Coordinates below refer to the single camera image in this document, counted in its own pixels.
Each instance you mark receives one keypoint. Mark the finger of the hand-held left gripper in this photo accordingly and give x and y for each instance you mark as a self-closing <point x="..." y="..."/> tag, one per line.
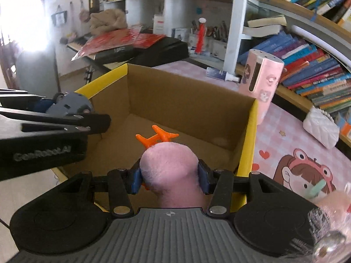
<point x="90" y="123"/>
<point x="41" y="104"/>

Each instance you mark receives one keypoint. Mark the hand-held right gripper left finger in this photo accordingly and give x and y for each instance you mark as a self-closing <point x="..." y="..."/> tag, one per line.
<point x="135" y="181"/>

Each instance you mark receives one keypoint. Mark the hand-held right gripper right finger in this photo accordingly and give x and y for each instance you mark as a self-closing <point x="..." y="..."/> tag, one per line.
<point x="206" y="179"/>

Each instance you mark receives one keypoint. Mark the pink plush toy orange feet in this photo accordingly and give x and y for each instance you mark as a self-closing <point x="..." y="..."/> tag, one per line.
<point x="170" y="169"/>

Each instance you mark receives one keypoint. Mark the yellow cardboard box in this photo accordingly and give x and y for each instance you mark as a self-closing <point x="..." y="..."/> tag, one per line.
<point x="178" y="106"/>

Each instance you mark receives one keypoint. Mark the pink plush pig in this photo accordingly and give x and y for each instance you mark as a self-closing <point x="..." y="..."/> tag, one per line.
<point x="333" y="201"/>

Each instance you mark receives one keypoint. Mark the keyboard stand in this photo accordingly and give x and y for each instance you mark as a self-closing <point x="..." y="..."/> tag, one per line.
<point x="88" y="74"/>

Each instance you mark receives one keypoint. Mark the red plastic bag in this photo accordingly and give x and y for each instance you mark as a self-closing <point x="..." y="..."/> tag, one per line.
<point x="118" y="39"/>

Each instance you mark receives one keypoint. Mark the hanging dark tote bag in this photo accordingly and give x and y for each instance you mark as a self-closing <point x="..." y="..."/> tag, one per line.
<point x="59" y="17"/>

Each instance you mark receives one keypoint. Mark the hanging pink pouch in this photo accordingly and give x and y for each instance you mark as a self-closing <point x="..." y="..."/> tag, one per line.
<point x="84" y="13"/>

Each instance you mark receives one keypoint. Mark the black electronic keyboard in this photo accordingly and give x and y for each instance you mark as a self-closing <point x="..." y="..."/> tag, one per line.
<point x="161" y="49"/>

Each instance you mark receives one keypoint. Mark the beige folded cloth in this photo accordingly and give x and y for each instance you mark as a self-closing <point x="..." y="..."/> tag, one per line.
<point x="108" y="22"/>

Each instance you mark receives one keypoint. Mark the small white blue tube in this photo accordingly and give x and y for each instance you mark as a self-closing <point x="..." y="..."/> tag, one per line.
<point x="219" y="74"/>

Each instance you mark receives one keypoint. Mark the mint green clip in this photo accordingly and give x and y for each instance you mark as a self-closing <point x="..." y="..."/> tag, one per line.
<point x="316" y="190"/>

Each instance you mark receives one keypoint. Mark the pink cartoon container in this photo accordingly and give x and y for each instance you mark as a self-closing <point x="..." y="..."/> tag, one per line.
<point x="263" y="82"/>

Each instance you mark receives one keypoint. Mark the white box red label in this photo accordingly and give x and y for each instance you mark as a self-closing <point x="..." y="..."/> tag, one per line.
<point x="158" y="24"/>

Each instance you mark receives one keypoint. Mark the white quilted pouch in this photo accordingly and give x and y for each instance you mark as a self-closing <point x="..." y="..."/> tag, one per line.
<point x="320" y="127"/>

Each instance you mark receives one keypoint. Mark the desk organizer with pens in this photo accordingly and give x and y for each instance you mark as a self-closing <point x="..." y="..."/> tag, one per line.
<point x="216" y="43"/>

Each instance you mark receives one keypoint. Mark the red white bottle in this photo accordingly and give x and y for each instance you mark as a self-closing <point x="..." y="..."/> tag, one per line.
<point x="200" y="35"/>

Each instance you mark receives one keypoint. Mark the long row of colourful books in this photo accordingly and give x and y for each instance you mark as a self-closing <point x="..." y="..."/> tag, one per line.
<point x="312" y="68"/>

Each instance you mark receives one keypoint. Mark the white bookshelf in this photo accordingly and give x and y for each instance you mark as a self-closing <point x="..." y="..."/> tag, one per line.
<point x="236" y="19"/>

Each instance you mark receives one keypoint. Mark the stack of lying books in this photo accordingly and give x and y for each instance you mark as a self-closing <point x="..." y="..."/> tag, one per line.
<point x="264" y="26"/>

